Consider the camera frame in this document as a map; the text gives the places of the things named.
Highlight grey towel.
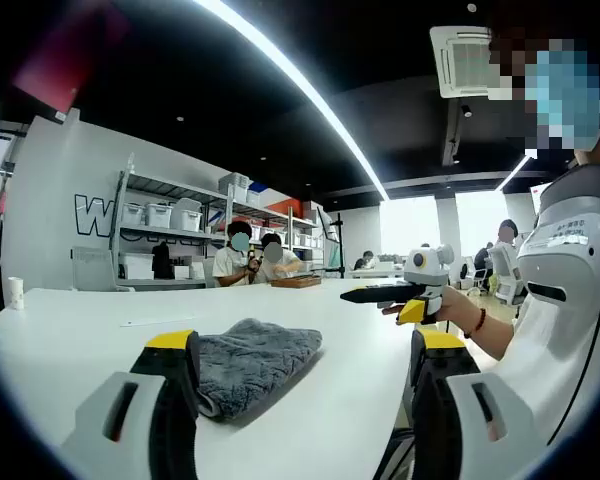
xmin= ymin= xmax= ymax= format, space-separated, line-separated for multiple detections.
xmin=194 ymin=317 xmax=325 ymax=422

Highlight person's right hand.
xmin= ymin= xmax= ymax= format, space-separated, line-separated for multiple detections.
xmin=382 ymin=287 xmax=475 ymax=335

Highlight black tripod stand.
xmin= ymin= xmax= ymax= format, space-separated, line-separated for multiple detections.
xmin=317 ymin=212 xmax=347 ymax=281

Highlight white office chair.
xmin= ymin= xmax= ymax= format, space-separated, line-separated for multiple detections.
xmin=488 ymin=243 xmax=527 ymax=307

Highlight brown wooden tray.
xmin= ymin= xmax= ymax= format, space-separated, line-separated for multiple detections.
xmin=269 ymin=274 xmax=323 ymax=289

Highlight operator in white shirt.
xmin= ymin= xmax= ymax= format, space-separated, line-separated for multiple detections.
xmin=479 ymin=129 xmax=600 ymax=471

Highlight short ceiling light strip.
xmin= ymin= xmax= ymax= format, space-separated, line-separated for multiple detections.
xmin=494 ymin=153 xmax=532 ymax=194

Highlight black ceiling track light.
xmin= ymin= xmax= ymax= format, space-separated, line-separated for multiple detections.
xmin=442 ymin=99 xmax=475 ymax=167

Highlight white grey chest device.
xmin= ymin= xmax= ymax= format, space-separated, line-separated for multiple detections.
xmin=515 ymin=163 xmax=600 ymax=364

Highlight white cardboard box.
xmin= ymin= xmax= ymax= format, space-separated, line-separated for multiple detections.
xmin=119 ymin=252 xmax=154 ymax=280

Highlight black bag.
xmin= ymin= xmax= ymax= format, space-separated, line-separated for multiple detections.
xmin=152 ymin=242 xmax=176 ymax=280

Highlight white paper cup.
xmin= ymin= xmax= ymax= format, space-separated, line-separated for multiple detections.
xmin=7 ymin=276 xmax=25 ymax=312

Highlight grey metal shelf rack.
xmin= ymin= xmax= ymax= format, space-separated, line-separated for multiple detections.
xmin=108 ymin=153 xmax=327 ymax=292

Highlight white ceiling air conditioner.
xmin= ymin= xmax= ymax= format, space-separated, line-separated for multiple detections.
xmin=428 ymin=24 xmax=496 ymax=100

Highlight row of white storage bins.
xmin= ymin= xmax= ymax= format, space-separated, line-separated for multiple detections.
xmin=121 ymin=172 xmax=326 ymax=251

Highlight long ceiling light strip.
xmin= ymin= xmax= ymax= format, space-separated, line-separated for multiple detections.
xmin=194 ymin=0 xmax=389 ymax=201

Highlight dark red hanging screen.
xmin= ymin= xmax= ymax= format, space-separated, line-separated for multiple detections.
xmin=9 ymin=0 xmax=131 ymax=117

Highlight brown bead bracelet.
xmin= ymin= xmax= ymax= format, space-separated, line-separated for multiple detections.
xmin=463 ymin=307 xmax=487 ymax=340

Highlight black device cable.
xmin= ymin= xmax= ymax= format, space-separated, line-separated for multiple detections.
xmin=546 ymin=269 xmax=600 ymax=447

